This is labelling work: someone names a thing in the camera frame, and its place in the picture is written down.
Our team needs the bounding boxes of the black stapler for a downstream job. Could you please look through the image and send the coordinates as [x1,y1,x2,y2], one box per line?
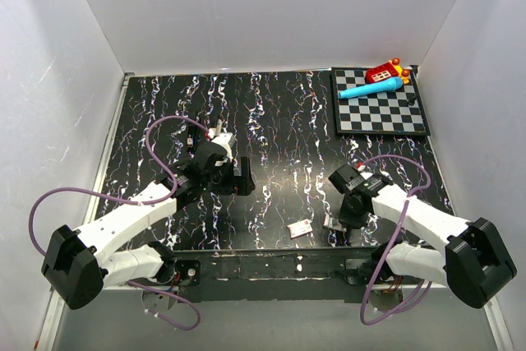
[186,123,200,153]

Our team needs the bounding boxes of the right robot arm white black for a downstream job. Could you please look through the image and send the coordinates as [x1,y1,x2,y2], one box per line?
[330,166,517,309]

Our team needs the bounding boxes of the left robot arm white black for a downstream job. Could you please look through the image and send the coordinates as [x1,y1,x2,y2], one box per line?
[41,141,255,310]

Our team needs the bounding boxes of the red white staple box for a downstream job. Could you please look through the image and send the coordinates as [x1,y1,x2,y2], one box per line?
[287,219,312,238]

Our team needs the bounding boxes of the checkered chess board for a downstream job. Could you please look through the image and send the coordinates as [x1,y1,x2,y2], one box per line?
[330,67,430,136]

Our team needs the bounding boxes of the blue toy marker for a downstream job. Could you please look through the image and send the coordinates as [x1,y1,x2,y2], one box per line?
[338,76,404,99]

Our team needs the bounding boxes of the red toy block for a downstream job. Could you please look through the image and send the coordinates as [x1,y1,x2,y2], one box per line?
[365,58,411,84]

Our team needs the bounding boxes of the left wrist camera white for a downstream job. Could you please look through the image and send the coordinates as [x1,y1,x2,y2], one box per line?
[207,128,235,160]

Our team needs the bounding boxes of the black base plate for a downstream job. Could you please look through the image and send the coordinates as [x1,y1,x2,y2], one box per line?
[173,247,375,303]

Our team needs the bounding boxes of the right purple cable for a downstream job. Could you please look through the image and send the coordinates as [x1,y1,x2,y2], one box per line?
[356,154,432,326]

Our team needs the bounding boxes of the purple cable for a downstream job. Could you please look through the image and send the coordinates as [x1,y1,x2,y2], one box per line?
[356,154,432,326]
[28,115,217,330]

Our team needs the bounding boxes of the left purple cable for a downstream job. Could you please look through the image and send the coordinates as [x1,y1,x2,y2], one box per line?
[28,115,217,330]

